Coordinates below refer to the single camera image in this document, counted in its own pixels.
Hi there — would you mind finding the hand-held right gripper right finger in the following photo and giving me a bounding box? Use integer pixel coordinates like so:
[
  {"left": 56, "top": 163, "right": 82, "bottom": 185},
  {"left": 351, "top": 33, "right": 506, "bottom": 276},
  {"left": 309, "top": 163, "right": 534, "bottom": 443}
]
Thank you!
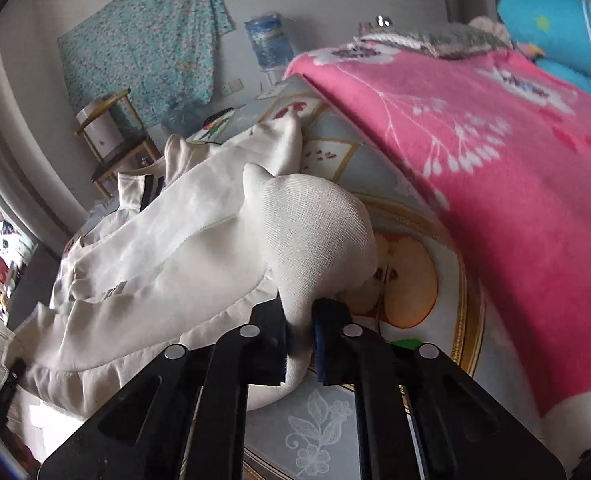
[{"left": 311, "top": 297, "right": 566, "bottom": 480}]

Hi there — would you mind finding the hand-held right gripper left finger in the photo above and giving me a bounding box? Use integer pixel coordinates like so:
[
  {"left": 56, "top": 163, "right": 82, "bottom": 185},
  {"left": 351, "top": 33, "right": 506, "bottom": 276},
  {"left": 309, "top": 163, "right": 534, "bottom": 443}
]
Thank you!
[{"left": 38, "top": 296, "right": 290, "bottom": 480}]

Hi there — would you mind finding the cream zip jacket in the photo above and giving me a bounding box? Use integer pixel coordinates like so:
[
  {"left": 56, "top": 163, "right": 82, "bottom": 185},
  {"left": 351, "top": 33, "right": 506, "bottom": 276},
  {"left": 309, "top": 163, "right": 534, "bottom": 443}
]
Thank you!
[{"left": 3, "top": 110, "right": 379, "bottom": 418}]

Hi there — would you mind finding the fruit print tablecloth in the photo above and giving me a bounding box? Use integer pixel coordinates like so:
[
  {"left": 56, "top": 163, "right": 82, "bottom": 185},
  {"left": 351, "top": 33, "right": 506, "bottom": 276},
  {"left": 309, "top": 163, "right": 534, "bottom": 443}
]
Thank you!
[{"left": 6, "top": 77, "right": 541, "bottom": 480}]

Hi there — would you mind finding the pink floral blanket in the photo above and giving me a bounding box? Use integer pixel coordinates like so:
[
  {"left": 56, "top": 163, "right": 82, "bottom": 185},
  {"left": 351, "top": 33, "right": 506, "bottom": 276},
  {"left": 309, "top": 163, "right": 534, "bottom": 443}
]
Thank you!
[{"left": 283, "top": 40, "right": 591, "bottom": 471}]

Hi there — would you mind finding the wooden chair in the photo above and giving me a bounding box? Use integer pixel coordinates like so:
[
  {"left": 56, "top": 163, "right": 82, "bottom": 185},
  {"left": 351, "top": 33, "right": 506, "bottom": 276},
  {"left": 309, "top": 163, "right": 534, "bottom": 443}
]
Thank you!
[{"left": 74, "top": 89, "right": 162, "bottom": 200}]

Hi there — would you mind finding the white cylinder bin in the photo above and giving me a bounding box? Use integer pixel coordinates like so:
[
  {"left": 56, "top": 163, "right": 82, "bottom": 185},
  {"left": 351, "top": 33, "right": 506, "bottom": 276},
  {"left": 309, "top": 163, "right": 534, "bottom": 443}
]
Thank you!
[{"left": 77, "top": 101, "right": 121, "bottom": 153}]

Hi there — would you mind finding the blue water dispenser bottle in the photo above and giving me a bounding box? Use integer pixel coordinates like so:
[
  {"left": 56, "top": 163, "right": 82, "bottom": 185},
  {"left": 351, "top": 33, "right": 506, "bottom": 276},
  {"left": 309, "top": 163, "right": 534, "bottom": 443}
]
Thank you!
[{"left": 244, "top": 12, "right": 294, "bottom": 68}]

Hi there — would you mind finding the grey lace cloth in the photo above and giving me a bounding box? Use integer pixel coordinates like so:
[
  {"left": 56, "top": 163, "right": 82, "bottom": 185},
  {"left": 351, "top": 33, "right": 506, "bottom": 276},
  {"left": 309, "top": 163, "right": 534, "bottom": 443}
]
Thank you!
[{"left": 353, "top": 22, "right": 513, "bottom": 58}]

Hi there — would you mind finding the blue plush pillow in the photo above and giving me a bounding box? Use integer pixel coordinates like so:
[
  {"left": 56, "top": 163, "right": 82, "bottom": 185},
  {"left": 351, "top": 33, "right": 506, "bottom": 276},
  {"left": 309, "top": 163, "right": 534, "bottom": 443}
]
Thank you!
[{"left": 495, "top": 0, "right": 591, "bottom": 116}]

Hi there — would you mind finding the teal floral wall cloth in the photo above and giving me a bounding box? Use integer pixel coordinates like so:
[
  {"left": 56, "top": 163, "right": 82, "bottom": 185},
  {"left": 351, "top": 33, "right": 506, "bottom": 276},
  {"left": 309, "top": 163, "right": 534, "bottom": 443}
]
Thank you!
[{"left": 58, "top": 0, "right": 234, "bottom": 128}]

